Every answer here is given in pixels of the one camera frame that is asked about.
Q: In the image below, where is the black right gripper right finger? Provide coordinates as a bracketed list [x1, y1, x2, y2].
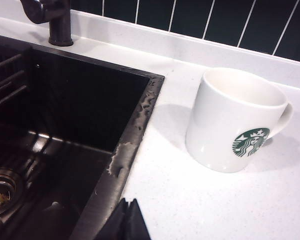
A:
[127, 198, 152, 240]

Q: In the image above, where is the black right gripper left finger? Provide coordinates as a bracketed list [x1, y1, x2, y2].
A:
[94, 197, 132, 240]

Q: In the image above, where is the white Starbucks mug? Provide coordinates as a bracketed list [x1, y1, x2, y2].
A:
[185, 67, 295, 174]

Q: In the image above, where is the grey faucet lever handle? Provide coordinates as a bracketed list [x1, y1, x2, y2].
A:
[19, 0, 66, 25]

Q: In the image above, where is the metal sink drain strainer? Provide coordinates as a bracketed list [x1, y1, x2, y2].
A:
[0, 168, 25, 219]

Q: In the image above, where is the black sink basin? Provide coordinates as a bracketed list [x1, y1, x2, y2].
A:
[0, 32, 166, 240]

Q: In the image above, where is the black sink drying rack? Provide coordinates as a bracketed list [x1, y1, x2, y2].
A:
[0, 52, 29, 114]

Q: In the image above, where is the dark metal faucet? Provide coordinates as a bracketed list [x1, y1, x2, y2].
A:
[47, 0, 75, 48]

